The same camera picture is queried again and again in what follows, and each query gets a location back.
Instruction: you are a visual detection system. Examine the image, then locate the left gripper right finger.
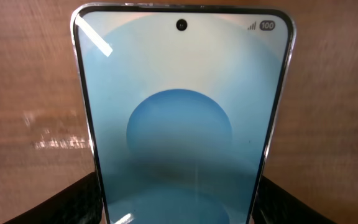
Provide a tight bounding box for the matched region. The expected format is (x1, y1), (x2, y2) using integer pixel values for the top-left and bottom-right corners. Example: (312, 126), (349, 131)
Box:
(252, 176), (335, 224)

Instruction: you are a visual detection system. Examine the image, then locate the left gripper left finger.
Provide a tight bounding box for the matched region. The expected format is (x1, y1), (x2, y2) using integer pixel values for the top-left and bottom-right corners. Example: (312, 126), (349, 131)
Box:
(5, 172), (103, 224)

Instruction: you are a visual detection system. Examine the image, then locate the smartphone with cyan screen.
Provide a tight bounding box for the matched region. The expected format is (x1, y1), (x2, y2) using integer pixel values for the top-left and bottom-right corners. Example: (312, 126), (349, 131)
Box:
(70, 2), (296, 223)

